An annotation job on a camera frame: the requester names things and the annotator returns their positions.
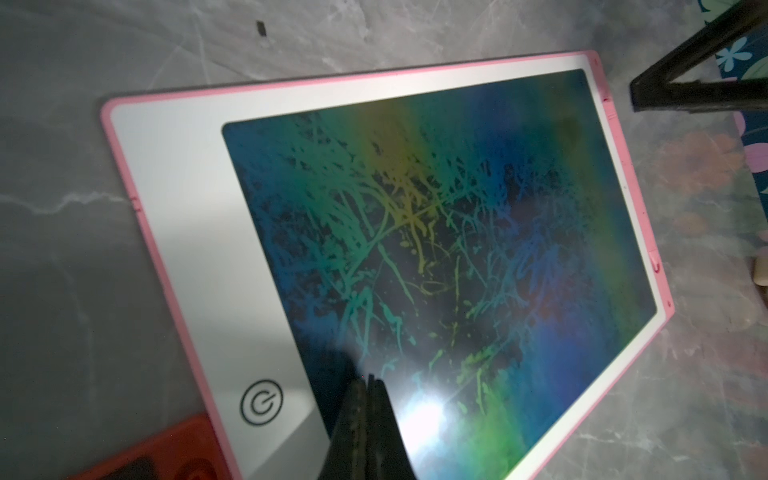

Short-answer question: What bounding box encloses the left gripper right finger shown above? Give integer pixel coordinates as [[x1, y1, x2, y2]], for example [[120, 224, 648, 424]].
[[365, 375, 416, 480]]

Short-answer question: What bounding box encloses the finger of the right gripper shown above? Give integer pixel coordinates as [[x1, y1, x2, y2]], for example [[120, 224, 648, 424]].
[[630, 1, 767, 113]]

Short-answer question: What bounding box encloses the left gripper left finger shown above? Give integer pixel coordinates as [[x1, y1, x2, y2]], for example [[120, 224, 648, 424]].
[[318, 379, 368, 480]]

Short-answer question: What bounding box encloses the pink stylus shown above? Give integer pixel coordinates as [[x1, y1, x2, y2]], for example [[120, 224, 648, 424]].
[[587, 50, 663, 275]]

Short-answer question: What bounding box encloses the rear red writing tablet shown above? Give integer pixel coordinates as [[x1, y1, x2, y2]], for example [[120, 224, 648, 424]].
[[74, 414, 231, 480]]

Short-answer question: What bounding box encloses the pink white writing tablet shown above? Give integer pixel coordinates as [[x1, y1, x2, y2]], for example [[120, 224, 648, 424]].
[[100, 51, 675, 479]]

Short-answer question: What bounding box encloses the cream round clock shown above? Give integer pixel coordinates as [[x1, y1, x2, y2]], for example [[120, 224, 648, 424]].
[[753, 247, 768, 287]]

